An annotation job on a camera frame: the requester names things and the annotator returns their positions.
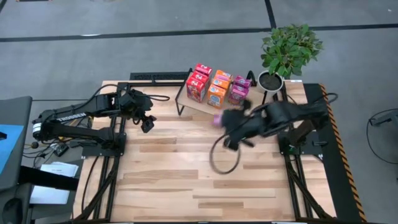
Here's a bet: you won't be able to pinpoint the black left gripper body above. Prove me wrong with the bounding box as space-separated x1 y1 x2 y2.
119 88 154 119

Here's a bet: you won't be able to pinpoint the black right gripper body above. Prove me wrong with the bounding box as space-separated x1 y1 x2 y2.
222 105 271 150

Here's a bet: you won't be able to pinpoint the purple Raisin Bran cereal box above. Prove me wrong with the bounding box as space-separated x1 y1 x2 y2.
211 113 224 128
227 84 250 106
233 75 252 90

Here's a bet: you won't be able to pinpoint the orange Mini-Wheats cereal box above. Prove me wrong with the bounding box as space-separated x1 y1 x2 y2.
215 69 234 82
211 76 231 91
206 84 228 110

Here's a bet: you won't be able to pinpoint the red Froot Loops cereal box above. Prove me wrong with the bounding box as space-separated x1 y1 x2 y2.
190 71 210 85
185 77 207 104
194 63 214 77

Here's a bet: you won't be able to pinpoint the black perforated panel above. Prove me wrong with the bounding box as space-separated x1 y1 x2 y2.
129 72 191 82

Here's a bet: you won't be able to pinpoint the white plant pot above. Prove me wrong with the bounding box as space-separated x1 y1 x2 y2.
257 70 285 95

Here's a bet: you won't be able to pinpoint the green leafy plant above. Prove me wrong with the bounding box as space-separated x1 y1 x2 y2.
260 24 325 79

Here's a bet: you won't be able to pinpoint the small black device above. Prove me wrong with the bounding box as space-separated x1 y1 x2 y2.
49 142 70 157

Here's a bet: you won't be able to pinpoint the white papers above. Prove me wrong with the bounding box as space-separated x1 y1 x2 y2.
29 161 80 205

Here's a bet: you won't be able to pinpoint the black flat bar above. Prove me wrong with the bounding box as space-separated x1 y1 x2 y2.
18 165 80 192

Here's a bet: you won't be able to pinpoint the blue panel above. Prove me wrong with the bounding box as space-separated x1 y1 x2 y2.
0 124 25 175

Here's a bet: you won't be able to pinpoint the black rounded equipment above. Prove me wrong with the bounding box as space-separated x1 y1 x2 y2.
0 183 35 224

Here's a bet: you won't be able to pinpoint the black left gripper cable loop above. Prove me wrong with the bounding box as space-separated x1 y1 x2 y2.
144 93 171 102

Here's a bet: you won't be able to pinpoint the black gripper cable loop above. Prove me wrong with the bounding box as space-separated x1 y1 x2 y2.
208 133 243 175
144 93 171 102

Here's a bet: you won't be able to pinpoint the black aluminium table rail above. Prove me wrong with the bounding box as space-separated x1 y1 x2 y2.
116 79 259 89

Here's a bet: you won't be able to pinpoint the black right gripper cable loop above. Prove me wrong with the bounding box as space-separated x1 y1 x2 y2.
208 133 243 175

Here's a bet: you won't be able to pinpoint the wooden shelf with black frame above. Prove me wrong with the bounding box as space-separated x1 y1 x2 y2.
175 67 275 120

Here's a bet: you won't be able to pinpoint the black hanging cable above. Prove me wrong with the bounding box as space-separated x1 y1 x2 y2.
81 155 101 216

